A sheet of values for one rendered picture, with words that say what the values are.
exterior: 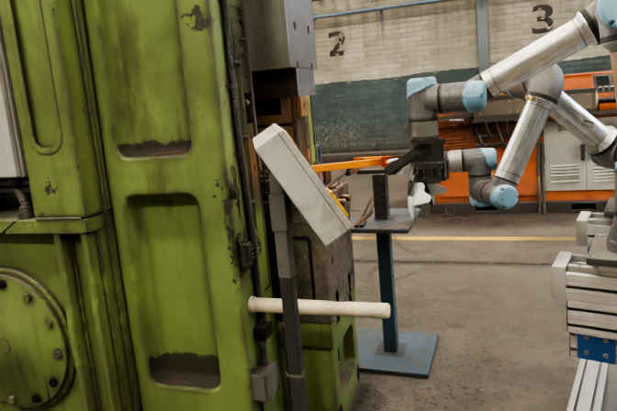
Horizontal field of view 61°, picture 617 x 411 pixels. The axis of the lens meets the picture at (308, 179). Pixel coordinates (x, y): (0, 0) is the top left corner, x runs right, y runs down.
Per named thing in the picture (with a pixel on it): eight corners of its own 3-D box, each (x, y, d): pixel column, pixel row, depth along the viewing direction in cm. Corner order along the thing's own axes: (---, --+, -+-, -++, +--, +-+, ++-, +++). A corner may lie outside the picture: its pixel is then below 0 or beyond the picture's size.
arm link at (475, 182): (480, 210, 171) (478, 177, 169) (465, 204, 182) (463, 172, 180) (503, 207, 172) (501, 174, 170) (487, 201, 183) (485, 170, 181)
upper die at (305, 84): (316, 94, 197) (313, 69, 195) (298, 96, 178) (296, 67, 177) (216, 104, 210) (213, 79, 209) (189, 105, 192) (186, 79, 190)
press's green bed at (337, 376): (363, 387, 228) (354, 284, 221) (341, 442, 193) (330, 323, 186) (246, 376, 246) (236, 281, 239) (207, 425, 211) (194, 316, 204)
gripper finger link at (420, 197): (426, 214, 130) (431, 181, 133) (403, 213, 133) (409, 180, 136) (430, 219, 132) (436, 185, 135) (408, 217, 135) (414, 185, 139)
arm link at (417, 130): (403, 123, 135) (415, 120, 142) (404, 140, 136) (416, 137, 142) (431, 121, 131) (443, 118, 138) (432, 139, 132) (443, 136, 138)
